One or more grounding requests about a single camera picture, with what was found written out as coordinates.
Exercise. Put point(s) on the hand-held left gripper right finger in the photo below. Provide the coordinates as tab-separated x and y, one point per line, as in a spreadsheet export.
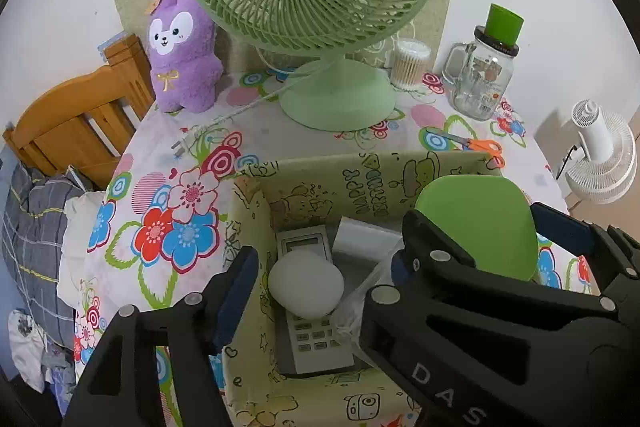
398	269

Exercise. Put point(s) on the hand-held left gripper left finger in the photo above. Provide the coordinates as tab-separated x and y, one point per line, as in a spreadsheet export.
235	302

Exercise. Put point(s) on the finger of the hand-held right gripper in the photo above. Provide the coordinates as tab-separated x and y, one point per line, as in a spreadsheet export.
560	227
430	272

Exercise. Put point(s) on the white power adapter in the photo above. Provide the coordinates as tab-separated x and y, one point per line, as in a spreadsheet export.
360	237

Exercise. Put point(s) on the clear plastic bag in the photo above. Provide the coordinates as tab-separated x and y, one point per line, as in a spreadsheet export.
355	307

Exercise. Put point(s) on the white round puck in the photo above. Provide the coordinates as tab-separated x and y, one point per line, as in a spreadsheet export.
305	284

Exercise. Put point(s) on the green round lid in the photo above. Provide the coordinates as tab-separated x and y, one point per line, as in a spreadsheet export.
480	217

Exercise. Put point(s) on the white remote control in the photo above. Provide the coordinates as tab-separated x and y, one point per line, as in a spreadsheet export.
315	342

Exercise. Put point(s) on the yellow printed storage box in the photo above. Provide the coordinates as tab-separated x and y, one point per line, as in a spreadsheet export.
310	187

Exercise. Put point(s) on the beige door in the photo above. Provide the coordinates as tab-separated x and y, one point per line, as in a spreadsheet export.
550	132

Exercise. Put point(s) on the orange scissors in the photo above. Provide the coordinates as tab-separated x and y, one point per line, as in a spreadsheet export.
487	146

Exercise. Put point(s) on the glass mug jar green lid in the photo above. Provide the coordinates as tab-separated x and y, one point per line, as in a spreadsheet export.
475	92

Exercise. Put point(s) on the white pillow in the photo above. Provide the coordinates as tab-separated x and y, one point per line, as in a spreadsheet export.
80	227

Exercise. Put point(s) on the green desk fan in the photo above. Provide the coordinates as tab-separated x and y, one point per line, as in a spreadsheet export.
340	102

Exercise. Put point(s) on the cotton swab jar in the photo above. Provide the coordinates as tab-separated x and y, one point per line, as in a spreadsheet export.
410	67

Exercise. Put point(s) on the grey plaid pillow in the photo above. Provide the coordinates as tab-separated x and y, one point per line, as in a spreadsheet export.
35	232

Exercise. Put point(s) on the white garment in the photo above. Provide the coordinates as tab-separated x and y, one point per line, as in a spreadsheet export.
27	347

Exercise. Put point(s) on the purple plush toy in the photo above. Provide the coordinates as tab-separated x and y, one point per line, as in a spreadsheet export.
185	82

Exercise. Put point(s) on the white pedestal fan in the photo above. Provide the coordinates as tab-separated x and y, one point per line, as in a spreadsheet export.
605	177

